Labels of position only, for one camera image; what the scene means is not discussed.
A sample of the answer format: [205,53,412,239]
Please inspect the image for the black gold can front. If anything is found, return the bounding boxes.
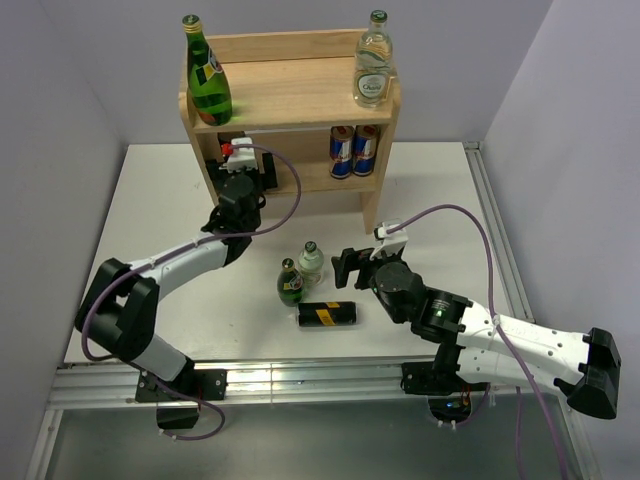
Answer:
[297,301,357,328]

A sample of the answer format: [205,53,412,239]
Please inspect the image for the black gold can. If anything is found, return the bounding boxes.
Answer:
[297,301,357,328]
[217,131,246,145]

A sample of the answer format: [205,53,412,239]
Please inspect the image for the green bottle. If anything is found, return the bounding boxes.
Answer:
[182,14,233,126]
[277,258,304,307]

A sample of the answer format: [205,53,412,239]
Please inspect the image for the large clear soda water bottle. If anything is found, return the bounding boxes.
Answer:
[353,9,394,108]

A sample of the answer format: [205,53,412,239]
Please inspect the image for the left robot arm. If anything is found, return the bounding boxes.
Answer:
[74,164,272,399]

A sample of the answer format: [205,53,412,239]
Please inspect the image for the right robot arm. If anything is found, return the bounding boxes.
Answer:
[331,248,622,420]

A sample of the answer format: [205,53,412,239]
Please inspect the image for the wooden two-tier shelf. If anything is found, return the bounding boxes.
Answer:
[178,29,402,233]

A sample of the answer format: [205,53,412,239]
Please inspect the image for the small clear glass bottle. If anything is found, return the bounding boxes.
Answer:
[298,241,324,288]

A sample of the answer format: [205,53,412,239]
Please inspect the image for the left blue energy drink can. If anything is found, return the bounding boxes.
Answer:
[329,126,354,179]

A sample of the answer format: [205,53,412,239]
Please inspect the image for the blue energy drink can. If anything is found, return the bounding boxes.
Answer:
[329,126,354,179]
[352,125,379,177]

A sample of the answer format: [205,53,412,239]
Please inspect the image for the right blue energy drink can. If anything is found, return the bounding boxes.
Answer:
[352,125,379,177]

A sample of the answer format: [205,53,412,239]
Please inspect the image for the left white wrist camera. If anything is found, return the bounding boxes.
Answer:
[221,137,259,173]

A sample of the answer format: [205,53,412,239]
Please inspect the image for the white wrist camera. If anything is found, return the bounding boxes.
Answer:
[369,219,408,260]
[221,137,259,173]

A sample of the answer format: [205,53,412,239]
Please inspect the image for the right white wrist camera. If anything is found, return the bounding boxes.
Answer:
[369,219,408,260]

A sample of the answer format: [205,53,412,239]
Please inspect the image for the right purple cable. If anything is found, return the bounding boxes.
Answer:
[389,203,574,480]

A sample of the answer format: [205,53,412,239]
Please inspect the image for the purple cable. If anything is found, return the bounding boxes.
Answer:
[389,203,574,480]
[79,143,302,442]

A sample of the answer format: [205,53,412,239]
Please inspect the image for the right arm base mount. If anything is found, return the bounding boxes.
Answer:
[400,361,490,431]

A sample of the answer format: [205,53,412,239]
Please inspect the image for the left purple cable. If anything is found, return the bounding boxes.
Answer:
[79,143,302,442]

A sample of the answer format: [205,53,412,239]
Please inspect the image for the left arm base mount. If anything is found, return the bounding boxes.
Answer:
[134,367,228,441]

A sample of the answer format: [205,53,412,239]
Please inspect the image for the aluminium frame rail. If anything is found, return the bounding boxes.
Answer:
[24,141,601,480]

